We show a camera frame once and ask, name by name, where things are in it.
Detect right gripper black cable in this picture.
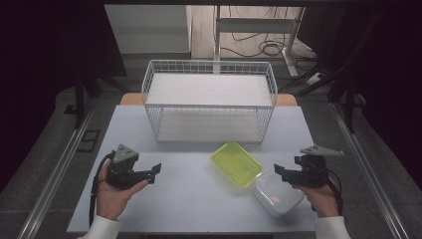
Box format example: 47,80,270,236
326,168,344,217

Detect wooden table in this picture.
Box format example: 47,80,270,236
118,93,299,108

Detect white cabinet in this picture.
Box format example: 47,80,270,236
104,4,193,56

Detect person's right hand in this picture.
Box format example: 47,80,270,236
295,177,340,218

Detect white plastic lidded container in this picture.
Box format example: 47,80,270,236
254,169,306,219

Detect black metal stand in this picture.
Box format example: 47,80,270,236
63,74,128,130
278,63,366,134

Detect white metal desk frame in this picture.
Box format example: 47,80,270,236
213,4,307,78

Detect white power strip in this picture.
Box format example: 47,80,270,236
305,73,323,86

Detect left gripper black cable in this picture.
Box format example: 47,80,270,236
88,152,115,227

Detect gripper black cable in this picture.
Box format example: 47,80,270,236
326,168,344,217
88,152,115,227

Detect green plastic tray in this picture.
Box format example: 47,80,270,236
209,141,265,189

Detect white wire basket rack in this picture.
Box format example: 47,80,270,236
141,59,279,144

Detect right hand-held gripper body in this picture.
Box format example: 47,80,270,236
294,143,345,189

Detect metal floor rail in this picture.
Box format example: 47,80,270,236
16,99,98,239
327,101,411,239

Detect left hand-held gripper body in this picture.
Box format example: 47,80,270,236
105,143,149,191

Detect black floor cables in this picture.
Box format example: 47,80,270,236
220,5,319,72

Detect black floor plate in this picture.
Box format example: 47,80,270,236
77,128,102,153

